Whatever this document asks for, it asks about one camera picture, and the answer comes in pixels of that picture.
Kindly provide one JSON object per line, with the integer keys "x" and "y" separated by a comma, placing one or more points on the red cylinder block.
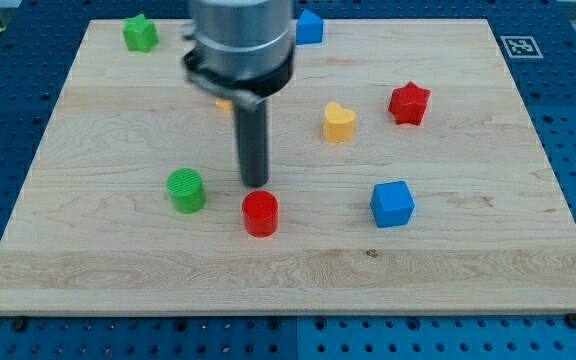
{"x": 260, "y": 211}

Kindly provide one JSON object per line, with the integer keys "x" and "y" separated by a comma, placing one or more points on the yellow heart block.
{"x": 339, "y": 123}

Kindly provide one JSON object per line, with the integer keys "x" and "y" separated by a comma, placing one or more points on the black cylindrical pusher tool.
{"x": 252, "y": 144}

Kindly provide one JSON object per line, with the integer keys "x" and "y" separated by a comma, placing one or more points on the yellow block behind tool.
{"x": 224, "y": 104}

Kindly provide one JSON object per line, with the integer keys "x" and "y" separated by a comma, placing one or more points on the green cylinder block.
{"x": 185, "y": 188}

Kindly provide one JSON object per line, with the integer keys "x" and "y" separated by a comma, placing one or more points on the blue cube block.
{"x": 392, "y": 204}

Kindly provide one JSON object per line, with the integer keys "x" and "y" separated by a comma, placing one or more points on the wooden board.
{"x": 94, "y": 231}

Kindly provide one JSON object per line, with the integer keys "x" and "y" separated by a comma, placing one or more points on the red star block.
{"x": 409, "y": 103}

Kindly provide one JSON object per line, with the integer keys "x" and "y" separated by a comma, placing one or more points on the blue pentagon block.
{"x": 309, "y": 28}

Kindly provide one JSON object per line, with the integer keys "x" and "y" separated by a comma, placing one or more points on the green star block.
{"x": 140, "y": 33}

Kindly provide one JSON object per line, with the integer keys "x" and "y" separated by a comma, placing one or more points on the white fiducial marker tag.
{"x": 521, "y": 47}

